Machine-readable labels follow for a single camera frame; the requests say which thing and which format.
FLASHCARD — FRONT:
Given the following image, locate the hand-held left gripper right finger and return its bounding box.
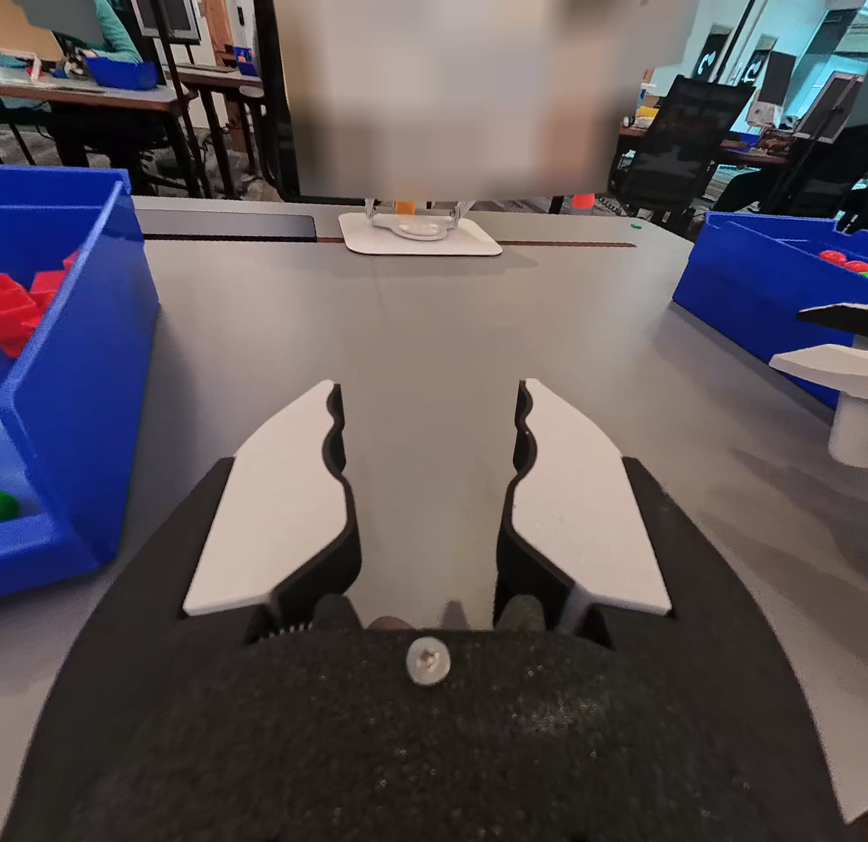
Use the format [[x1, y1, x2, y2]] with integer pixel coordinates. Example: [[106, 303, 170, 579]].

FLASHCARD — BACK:
[[495, 378, 672, 618]]

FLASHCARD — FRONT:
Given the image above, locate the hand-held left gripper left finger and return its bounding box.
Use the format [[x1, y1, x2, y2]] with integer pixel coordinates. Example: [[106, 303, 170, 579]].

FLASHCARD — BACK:
[[184, 378, 363, 618]]

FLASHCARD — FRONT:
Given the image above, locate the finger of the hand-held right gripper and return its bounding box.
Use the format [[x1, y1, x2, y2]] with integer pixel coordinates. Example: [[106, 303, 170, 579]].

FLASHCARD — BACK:
[[769, 343, 868, 466], [798, 304, 868, 336]]

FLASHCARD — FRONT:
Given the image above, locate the blue plastic bin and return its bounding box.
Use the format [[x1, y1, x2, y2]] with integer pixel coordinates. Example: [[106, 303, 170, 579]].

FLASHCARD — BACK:
[[0, 164, 161, 599], [675, 212, 868, 409]]

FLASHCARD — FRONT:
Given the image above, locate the black office chair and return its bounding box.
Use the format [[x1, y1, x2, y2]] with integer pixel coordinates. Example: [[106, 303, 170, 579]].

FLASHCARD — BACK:
[[717, 72, 868, 219], [618, 76, 755, 227]]

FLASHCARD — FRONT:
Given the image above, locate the white document stand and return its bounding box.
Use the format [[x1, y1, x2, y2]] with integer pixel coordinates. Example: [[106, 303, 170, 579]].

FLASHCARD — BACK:
[[340, 195, 503, 257]]

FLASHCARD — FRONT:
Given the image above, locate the small blue tray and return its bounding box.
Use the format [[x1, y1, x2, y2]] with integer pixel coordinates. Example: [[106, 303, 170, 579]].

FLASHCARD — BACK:
[[85, 58, 161, 91]]

